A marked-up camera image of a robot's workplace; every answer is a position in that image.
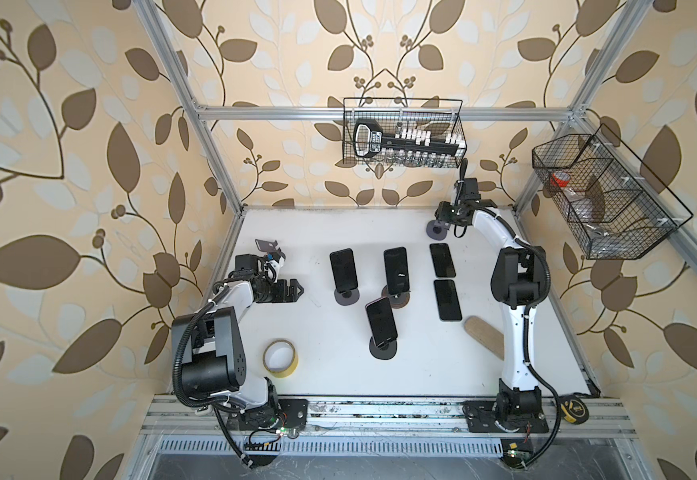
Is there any grey phone stand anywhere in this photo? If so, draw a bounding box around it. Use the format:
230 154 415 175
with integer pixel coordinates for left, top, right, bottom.
334 288 360 306
369 337 397 360
425 220 450 242
256 239 280 254

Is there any black smartphone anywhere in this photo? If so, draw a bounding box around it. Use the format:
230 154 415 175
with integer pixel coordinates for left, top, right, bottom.
429 243 456 279
330 248 358 296
383 247 410 296
365 297 398 348

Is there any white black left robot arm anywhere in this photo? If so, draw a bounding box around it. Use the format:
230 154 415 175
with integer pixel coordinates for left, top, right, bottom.
172 255 304 428

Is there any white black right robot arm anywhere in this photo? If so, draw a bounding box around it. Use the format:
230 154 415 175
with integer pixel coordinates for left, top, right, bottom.
426 160 552 433

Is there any wooden base phone stand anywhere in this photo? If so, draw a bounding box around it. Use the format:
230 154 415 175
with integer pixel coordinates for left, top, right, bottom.
381 286 410 309

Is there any yellow masking tape roll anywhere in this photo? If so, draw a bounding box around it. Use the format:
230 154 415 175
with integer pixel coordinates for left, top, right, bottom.
262 339 300 378

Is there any clear bottle red cap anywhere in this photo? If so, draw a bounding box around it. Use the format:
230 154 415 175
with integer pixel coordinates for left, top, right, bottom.
550 171 604 224

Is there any yellow black tape measure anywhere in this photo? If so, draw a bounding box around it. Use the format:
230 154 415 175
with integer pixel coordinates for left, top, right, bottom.
560 394 590 425

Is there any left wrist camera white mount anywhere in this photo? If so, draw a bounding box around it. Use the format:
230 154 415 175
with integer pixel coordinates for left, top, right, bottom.
228 253 286 283

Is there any black wire basket back wall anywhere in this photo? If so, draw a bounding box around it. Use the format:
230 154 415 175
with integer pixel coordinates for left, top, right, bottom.
342 96 467 169

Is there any black wire basket wall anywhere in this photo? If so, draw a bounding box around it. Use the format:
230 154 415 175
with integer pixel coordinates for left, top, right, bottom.
532 124 693 260
342 96 467 169

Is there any black socket set rail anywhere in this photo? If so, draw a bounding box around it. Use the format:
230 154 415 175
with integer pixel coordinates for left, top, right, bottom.
349 119 466 159

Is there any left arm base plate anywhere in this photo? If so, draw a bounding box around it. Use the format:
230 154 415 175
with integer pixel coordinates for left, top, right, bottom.
228 398 308 433

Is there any black wire basket right wall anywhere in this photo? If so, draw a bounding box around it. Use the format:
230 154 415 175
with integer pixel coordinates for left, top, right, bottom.
532 124 693 260

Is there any aluminium front rail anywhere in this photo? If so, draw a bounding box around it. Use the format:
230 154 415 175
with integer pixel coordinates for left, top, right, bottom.
140 395 638 440

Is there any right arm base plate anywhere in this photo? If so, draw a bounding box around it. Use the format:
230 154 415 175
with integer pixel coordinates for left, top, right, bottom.
462 400 550 435

